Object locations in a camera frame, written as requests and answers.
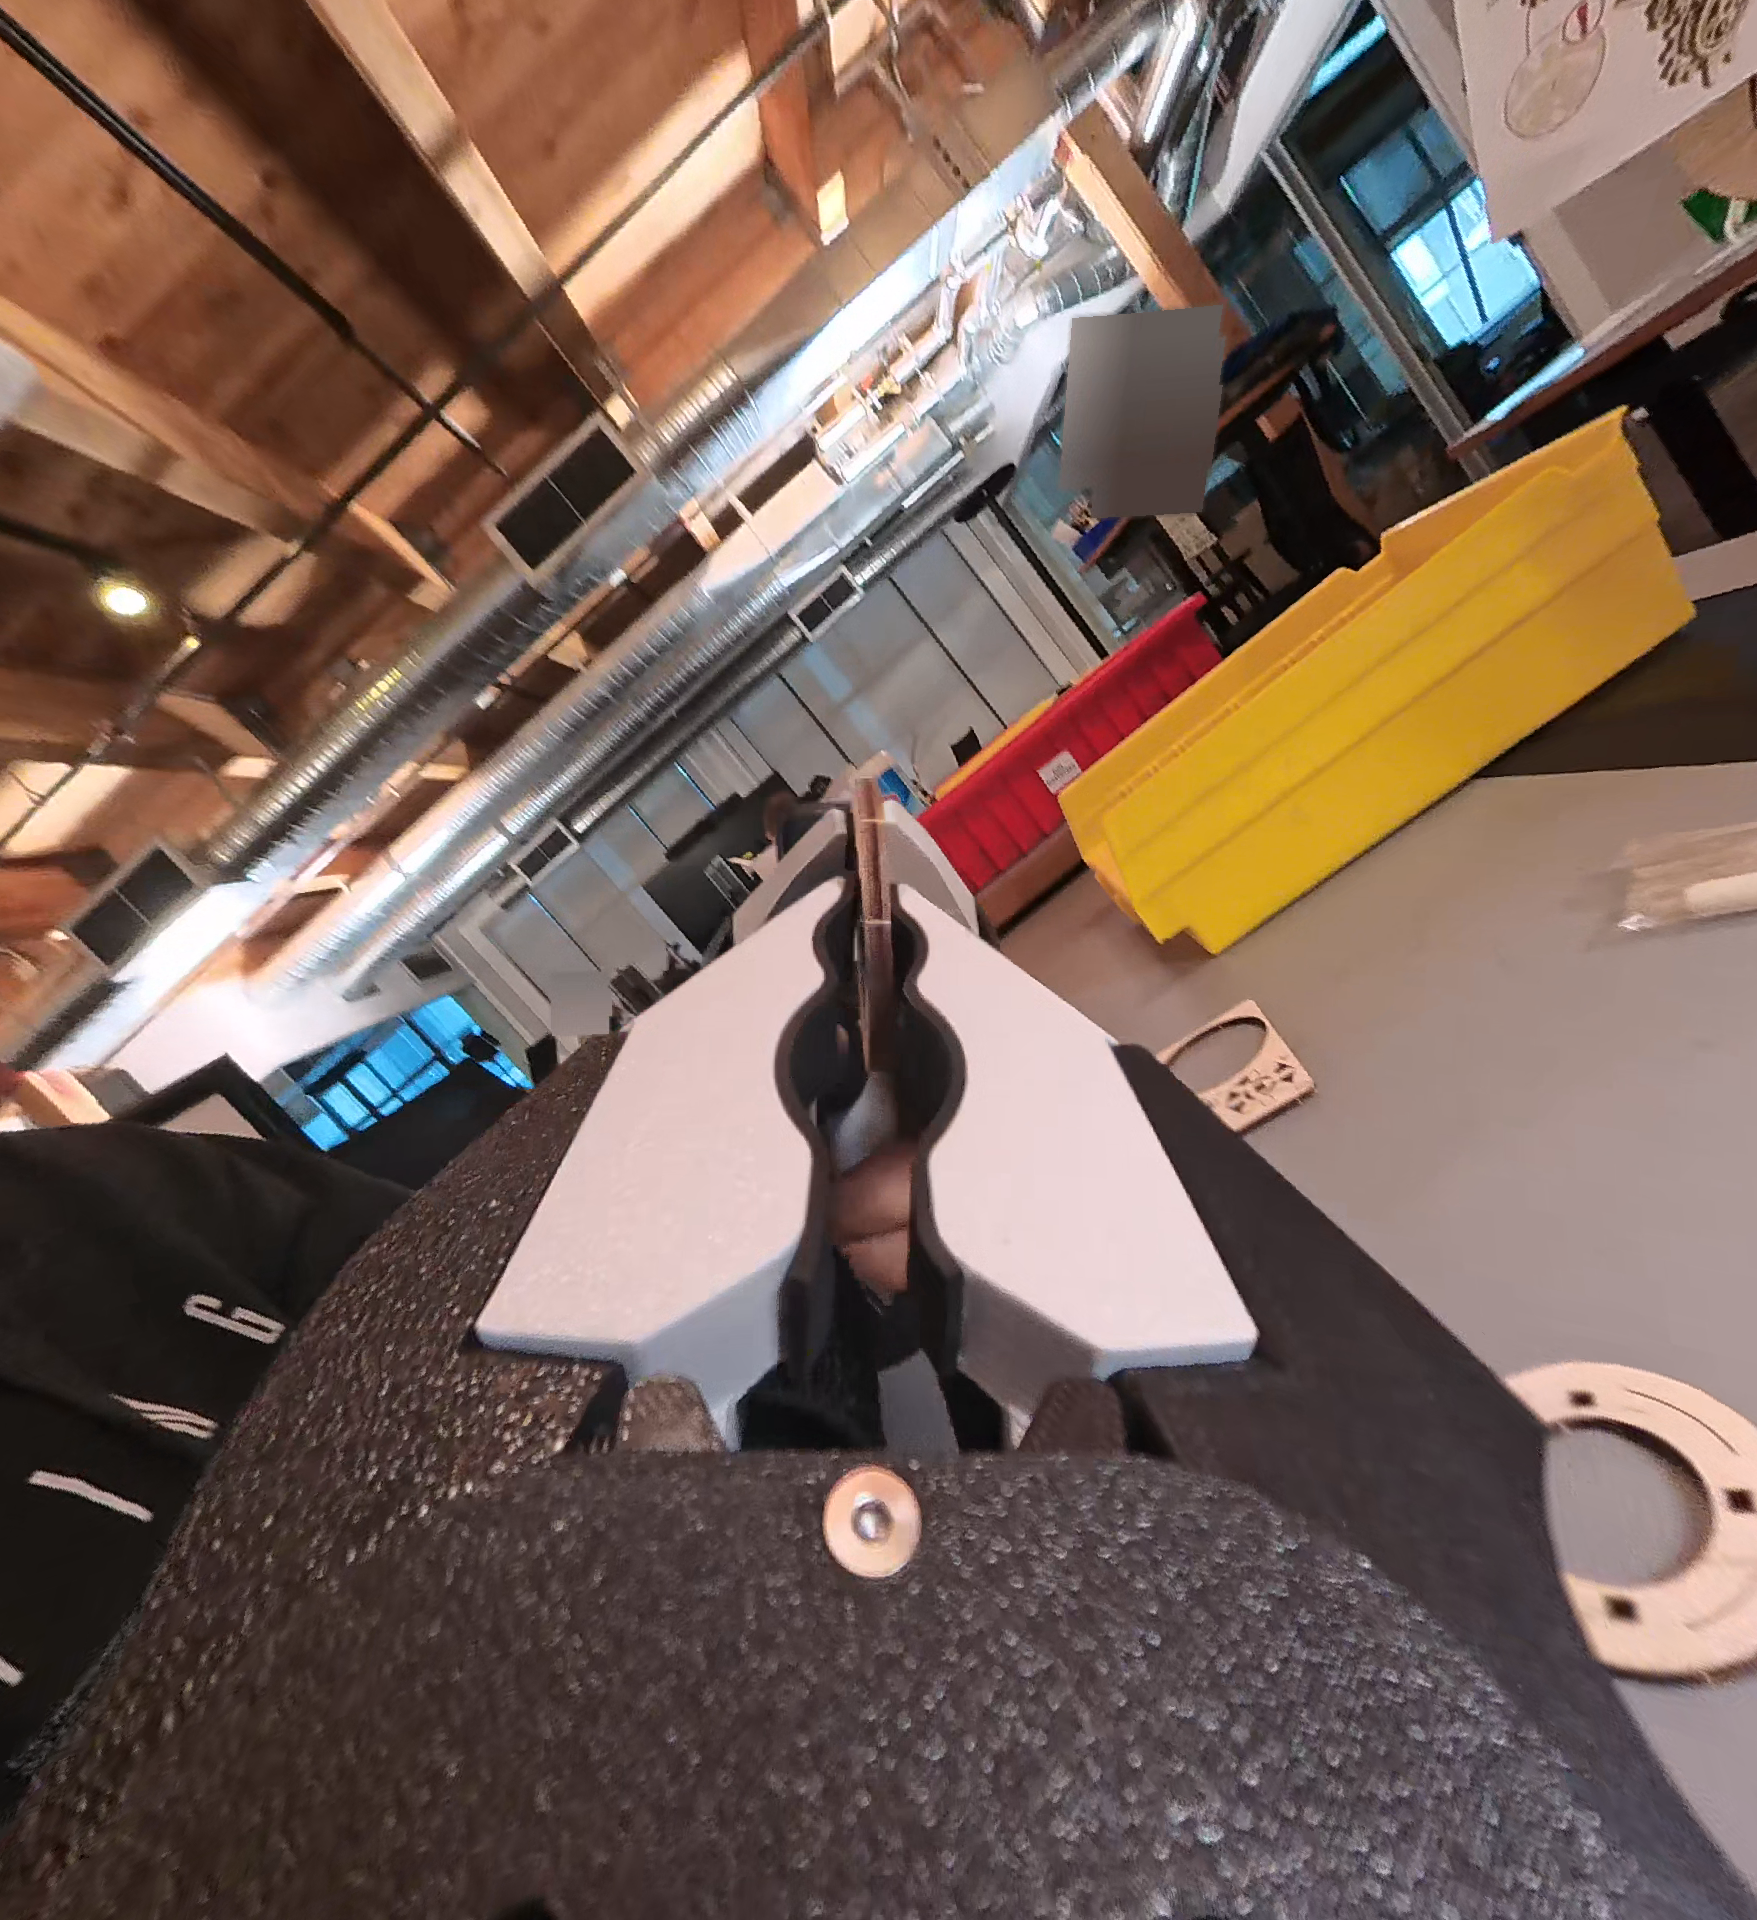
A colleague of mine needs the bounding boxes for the red plastic bin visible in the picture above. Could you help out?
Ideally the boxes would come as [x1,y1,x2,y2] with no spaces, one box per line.
[916,593,1224,894]

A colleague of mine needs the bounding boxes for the pale wooden ring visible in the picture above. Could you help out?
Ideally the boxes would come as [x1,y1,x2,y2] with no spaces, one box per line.
[1504,1360,1757,1682]

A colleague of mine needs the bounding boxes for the wooden side table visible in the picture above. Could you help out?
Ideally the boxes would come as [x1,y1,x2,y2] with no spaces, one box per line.
[972,855,1094,945]

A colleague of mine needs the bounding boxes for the person's left hand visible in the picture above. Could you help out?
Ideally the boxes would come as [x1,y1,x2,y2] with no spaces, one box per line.
[832,1148,918,1300]

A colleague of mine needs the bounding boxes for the yellow bin behind red bin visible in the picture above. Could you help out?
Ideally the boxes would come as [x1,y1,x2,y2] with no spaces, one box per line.
[936,694,1066,806]

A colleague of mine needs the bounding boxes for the person's black hoodie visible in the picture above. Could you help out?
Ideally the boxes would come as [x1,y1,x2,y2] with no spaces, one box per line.
[0,1125,415,1878]

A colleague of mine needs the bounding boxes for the large instruction sheet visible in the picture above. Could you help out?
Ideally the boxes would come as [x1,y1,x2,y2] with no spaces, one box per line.
[1455,0,1757,235]

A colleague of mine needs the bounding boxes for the small clear plastic bag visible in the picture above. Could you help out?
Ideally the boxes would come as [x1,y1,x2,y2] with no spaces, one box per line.
[1613,803,1757,941]

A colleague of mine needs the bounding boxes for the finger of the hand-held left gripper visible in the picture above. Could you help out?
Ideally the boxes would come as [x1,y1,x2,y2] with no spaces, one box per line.
[751,812,860,932]
[885,795,989,945]

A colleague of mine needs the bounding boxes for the grey desk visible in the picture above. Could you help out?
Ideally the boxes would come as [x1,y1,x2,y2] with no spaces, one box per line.
[990,510,1757,1920]

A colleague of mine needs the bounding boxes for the laser-cut wooden puzzle sheet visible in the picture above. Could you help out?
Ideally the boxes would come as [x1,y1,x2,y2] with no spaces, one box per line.
[1155,997,1317,1134]

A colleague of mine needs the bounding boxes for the black desk mat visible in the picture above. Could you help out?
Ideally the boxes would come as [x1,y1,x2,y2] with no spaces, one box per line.
[1479,564,1757,784]

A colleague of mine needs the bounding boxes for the background wooden desk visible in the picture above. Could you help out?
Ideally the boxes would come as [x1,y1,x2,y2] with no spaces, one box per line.
[1444,202,1757,546]

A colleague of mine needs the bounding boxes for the silver ventilation duct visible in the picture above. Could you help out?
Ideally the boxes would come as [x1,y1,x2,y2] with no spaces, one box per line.
[253,510,1001,992]
[203,0,1224,888]

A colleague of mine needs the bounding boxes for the yellow plastic bin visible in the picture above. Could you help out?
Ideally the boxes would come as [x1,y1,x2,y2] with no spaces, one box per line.
[1056,405,1696,959]

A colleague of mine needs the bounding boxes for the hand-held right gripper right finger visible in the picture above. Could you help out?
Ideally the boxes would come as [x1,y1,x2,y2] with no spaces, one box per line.
[896,909,1263,1455]

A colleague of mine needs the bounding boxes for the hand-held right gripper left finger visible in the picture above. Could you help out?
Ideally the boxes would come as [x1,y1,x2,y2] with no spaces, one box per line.
[471,879,865,1455]

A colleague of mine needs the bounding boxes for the brown wooden disc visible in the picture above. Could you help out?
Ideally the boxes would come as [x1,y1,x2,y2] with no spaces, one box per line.
[847,772,914,1079]

